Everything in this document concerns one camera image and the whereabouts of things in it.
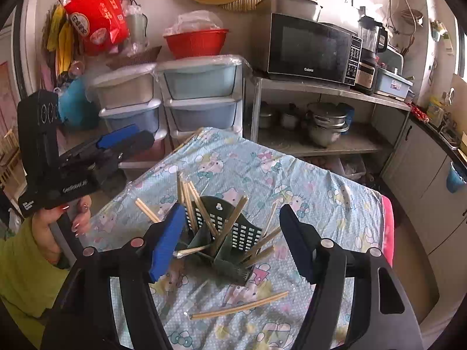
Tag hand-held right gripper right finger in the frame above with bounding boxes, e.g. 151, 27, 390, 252
279, 204, 424, 350

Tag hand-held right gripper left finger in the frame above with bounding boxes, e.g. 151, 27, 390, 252
40, 203, 187, 350

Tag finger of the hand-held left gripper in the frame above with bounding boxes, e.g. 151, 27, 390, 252
60, 124, 141, 161
93, 131, 154, 165

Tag clear pale stick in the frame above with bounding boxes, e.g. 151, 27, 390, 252
262, 200, 281, 235
174, 244, 213, 259

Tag wooden chopstick pair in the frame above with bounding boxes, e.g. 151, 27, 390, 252
209, 195, 249, 260
187, 180, 220, 237
177, 171, 199, 235
239, 226, 282, 267
189, 291, 290, 321
134, 197, 162, 224

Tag green plastic utensil basket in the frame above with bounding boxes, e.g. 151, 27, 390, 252
180, 196, 263, 287

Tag person's left forearm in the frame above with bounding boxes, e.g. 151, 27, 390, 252
0, 222, 75, 321

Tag person's left hand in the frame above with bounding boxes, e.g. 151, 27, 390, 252
31, 195, 93, 263

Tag wooden chair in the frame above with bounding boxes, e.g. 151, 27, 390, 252
0, 127, 22, 186

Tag drawer tower with cream drawer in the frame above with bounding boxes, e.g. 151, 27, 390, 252
88, 63, 166, 170

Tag blue plastic bag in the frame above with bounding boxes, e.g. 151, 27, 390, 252
58, 78, 99, 130

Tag thin wooden sticks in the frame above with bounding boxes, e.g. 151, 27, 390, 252
172, 128, 205, 154

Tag printed blue cartoon blanket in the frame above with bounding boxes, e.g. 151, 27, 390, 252
89, 127, 387, 350

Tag wicker tray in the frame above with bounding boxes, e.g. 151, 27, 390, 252
106, 45, 163, 70

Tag pink blanket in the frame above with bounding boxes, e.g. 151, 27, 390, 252
379, 193, 395, 267

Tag clear plastic storage box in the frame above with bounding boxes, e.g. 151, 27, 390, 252
328, 155, 367, 181

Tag yellow hanging gloves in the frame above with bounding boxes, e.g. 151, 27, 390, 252
47, 5, 75, 77

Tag plastic wrapped cup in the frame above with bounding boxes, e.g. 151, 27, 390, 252
126, 11, 148, 50

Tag red plastic basin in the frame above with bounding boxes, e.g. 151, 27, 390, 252
163, 28, 230, 59

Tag red shopping bag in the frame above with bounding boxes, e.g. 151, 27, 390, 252
56, 0, 131, 57

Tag stacked steel pots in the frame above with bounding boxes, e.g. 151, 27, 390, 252
306, 102, 350, 148

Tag small lidded pot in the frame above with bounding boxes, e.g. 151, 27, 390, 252
257, 106, 274, 128

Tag clear plastic bags in basin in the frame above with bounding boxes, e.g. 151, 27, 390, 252
171, 10, 223, 32

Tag white kitchen cabinets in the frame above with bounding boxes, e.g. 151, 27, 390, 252
379, 115, 467, 256

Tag metal shelf rack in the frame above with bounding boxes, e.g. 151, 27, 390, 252
244, 75, 411, 161

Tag blue hanging bin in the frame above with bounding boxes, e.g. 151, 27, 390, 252
446, 162, 467, 194

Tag red patterned cloth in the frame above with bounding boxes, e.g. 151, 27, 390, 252
409, 104, 429, 121

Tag blue dish drainer box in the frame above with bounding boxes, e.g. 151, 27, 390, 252
374, 66, 414, 101

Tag black microwave oven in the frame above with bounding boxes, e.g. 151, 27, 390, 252
253, 12, 363, 86

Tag black blender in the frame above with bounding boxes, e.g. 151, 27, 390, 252
356, 15, 388, 95

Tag pale green countertop appliance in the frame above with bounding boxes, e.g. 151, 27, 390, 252
377, 45, 405, 75

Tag steel pot with lid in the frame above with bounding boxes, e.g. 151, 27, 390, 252
272, 0, 323, 22

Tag window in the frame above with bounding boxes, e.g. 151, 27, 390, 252
454, 7, 467, 81

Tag hanging wire strainer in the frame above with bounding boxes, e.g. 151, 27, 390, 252
400, 9, 424, 26

